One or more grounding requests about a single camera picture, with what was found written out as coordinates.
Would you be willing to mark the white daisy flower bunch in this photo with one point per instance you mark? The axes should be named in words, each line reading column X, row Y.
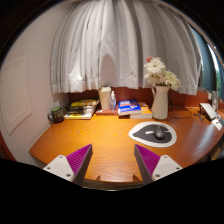
column 160, row 73

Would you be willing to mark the thick black book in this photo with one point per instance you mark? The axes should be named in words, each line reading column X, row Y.
column 79, row 111

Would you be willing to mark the yellow cover book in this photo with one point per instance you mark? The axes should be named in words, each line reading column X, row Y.
column 85, row 102

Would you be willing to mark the clear spray bottle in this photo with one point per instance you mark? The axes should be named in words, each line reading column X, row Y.
column 113, row 102

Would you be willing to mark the dark green-lined mug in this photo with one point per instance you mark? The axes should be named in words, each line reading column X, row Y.
column 57, row 115

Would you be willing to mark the yellow and white book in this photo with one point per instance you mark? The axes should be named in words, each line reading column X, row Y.
column 78, row 116

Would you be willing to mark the cream tumbler with lid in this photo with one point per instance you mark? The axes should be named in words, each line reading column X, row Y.
column 104, row 99

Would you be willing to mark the white and grey mouse pad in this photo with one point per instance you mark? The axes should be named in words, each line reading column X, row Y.
column 140, row 136

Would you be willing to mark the white ceramic vase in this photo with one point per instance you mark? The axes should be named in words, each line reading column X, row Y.
column 160, row 105

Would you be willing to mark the thin black book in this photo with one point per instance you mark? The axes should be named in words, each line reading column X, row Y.
column 80, row 107

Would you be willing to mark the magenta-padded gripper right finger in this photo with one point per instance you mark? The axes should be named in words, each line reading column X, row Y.
column 166, row 166

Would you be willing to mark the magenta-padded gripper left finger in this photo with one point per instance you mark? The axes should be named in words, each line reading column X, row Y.
column 61, row 166

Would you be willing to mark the orange cover book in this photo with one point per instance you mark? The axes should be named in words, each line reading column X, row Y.
column 145, row 111

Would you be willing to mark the white flat electronic device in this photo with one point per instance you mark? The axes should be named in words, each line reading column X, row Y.
column 207, row 111

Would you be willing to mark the black computer mouse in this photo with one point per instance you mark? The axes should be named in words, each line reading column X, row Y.
column 159, row 132

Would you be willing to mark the red flat book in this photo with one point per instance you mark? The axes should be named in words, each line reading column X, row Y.
column 106, row 112

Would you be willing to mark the white pleated curtain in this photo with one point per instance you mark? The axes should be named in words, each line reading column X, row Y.
column 123, row 43

